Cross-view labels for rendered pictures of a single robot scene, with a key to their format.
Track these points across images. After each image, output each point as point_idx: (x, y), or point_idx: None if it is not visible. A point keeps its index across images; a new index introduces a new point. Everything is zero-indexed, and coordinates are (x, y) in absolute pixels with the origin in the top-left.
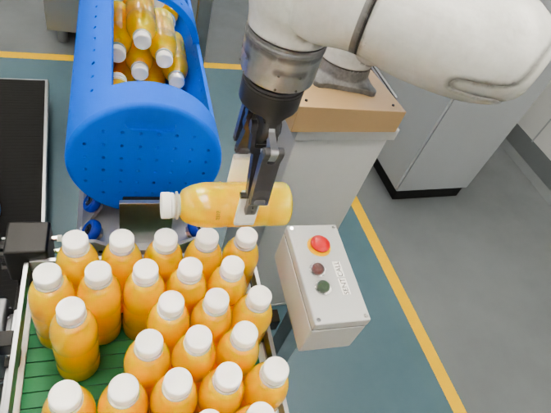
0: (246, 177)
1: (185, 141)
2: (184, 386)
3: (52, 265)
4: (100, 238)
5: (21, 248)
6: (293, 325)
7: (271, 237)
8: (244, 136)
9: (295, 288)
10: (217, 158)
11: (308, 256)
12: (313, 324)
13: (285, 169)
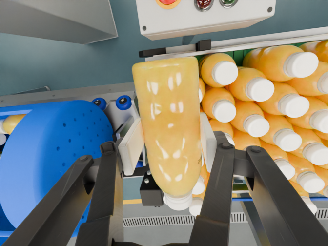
0: (138, 128)
1: (65, 152)
2: (296, 139)
3: (192, 209)
4: (140, 158)
5: (159, 199)
6: (226, 30)
7: (78, 14)
8: (122, 220)
9: (208, 28)
10: (68, 110)
11: (184, 10)
12: (270, 16)
13: (19, 3)
